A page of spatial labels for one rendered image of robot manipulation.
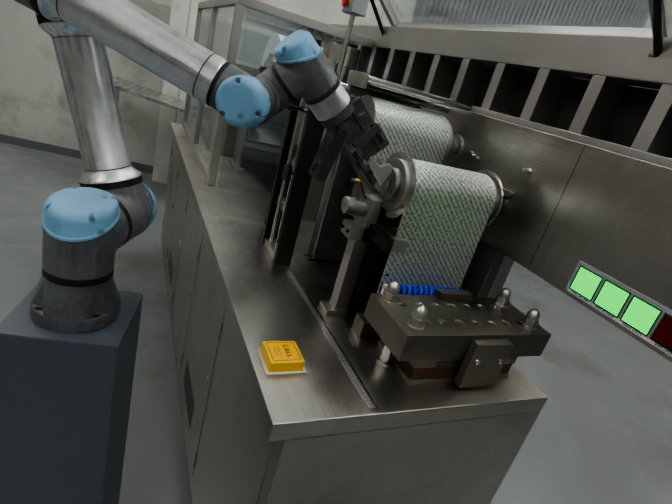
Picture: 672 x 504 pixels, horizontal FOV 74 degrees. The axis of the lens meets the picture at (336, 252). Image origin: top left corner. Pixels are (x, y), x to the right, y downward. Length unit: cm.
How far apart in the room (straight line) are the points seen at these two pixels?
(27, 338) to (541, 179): 109
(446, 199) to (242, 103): 51
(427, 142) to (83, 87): 79
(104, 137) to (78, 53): 15
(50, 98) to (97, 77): 431
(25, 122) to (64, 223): 456
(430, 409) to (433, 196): 44
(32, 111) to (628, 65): 498
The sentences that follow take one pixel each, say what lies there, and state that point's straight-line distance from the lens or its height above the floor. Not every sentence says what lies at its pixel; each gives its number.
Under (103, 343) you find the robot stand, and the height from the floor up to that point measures 90.
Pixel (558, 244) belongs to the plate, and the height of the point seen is 123.
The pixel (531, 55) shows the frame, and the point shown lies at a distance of 129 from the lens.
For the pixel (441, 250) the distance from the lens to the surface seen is 108.
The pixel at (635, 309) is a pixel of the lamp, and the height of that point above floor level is 119.
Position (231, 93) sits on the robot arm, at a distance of 72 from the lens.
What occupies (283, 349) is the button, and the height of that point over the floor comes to 92.
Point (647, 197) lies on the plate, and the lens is 101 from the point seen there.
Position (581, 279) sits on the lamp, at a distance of 105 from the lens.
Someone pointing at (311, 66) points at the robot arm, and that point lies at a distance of 84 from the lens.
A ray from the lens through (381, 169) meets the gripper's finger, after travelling 96.
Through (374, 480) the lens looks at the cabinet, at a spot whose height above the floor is 72.
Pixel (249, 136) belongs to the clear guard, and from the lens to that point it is 189.
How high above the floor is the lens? 144
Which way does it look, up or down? 21 degrees down
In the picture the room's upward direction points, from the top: 16 degrees clockwise
